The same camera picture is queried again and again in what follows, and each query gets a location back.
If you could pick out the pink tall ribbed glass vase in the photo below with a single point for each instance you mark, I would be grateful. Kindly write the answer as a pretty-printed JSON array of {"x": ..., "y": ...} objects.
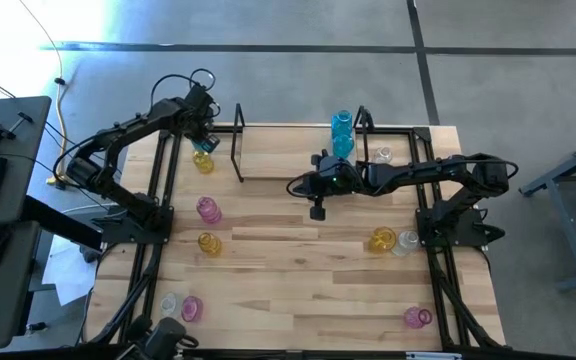
[{"x": 209, "y": 210}]

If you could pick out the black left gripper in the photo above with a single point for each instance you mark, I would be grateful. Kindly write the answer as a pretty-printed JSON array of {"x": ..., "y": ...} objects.
[{"x": 200, "y": 112}]

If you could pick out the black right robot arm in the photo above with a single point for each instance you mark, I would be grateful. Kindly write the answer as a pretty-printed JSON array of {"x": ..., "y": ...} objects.
[{"x": 418, "y": 172}]

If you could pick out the yellow ribbed glass vase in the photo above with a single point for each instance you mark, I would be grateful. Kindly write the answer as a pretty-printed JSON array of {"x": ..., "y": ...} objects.
[
  {"x": 203, "y": 162},
  {"x": 210, "y": 244}
]

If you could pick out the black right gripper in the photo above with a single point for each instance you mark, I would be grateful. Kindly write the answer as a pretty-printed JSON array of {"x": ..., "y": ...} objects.
[{"x": 313, "y": 182}]

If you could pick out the pink squat glass vase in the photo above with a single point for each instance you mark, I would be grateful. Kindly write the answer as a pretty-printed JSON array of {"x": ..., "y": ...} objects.
[{"x": 192, "y": 309}]

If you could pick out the white paper sheet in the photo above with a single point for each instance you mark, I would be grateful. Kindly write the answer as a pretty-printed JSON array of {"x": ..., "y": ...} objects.
[{"x": 68, "y": 275}]

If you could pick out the black aluminium table frame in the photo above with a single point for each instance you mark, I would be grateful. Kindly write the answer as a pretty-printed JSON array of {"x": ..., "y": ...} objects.
[{"x": 248, "y": 349}]

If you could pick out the white label strip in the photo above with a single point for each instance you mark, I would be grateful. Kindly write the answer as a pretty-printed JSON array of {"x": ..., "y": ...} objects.
[{"x": 433, "y": 356}]

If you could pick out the black support beam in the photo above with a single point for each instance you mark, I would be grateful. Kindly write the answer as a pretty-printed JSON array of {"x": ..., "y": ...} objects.
[{"x": 63, "y": 225}]

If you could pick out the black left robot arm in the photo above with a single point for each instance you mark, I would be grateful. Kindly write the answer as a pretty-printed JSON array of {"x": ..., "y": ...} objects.
[{"x": 88, "y": 172}]

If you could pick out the clear squat glass vase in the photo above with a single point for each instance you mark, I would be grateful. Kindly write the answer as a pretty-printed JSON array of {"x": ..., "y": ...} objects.
[{"x": 169, "y": 305}]

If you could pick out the yellow textured glass vase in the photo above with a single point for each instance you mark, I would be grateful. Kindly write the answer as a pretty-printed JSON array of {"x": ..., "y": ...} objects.
[{"x": 382, "y": 240}]

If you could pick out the dark grey desk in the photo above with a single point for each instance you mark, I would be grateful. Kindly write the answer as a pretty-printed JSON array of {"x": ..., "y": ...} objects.
[{"x": 18, "y": 165}]

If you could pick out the clear ribbed glass vase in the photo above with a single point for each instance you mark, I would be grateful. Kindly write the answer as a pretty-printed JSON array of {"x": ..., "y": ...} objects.
[{"x": 382, "y": 154}]

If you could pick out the black frame clamp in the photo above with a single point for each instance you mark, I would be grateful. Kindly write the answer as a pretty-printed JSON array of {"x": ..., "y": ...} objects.
[{"x": 370, "y": 122}]

